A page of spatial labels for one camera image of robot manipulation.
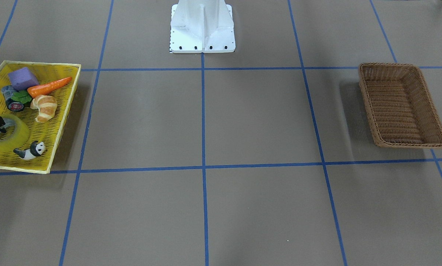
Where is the yellow tape roll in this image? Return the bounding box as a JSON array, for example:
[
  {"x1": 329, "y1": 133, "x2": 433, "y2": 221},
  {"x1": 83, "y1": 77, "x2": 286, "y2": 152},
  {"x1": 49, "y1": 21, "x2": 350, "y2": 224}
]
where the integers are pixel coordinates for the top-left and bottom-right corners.
[{"x1": 0, "y1": 113, "x2": 30, "y2": 152}]

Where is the brown wicker basket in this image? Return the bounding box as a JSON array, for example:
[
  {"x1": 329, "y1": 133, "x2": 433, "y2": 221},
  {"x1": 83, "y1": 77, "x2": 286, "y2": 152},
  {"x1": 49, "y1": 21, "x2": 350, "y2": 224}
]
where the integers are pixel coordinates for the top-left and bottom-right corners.
[{"x1": 358, "y1": 62, "x2": 442, "y2": 149}]

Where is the toy panda figure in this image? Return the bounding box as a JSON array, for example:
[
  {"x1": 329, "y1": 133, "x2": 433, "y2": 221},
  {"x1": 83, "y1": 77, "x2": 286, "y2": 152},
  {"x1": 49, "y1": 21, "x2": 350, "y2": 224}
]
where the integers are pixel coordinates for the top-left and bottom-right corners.
[{"x1": 13, "y1": 141, "x2": 46, "y2": 160}]

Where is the purple foam cube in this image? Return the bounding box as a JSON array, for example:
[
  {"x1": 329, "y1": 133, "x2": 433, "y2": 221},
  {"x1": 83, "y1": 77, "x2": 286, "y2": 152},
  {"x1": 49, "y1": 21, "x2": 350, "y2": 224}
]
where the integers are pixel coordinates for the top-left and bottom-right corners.
[{"x1": 8, "y1": 67, "x2": 39, "y2": 91}]

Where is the toy croissant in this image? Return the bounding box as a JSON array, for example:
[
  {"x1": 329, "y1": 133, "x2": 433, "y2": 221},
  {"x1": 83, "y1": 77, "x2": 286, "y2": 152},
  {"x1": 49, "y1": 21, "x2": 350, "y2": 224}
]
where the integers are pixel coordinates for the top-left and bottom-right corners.
[{"x1": 30, "y1": 95, "x2": 58, "y2": 123}]

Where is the orange toy carrot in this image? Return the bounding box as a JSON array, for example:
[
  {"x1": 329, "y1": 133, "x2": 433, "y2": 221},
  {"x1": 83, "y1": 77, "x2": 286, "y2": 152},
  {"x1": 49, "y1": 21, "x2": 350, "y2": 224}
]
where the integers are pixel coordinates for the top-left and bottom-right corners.
[{"x1": 13, "y1": 77, "x2": 72, "y2": 104}]

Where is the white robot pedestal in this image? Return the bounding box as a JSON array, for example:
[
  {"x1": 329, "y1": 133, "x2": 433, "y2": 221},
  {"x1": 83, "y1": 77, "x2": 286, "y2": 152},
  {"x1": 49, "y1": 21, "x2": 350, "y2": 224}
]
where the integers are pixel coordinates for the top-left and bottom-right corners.
[{"x1": 169, "y1": 0, "x2": 236, "y2": 54}]

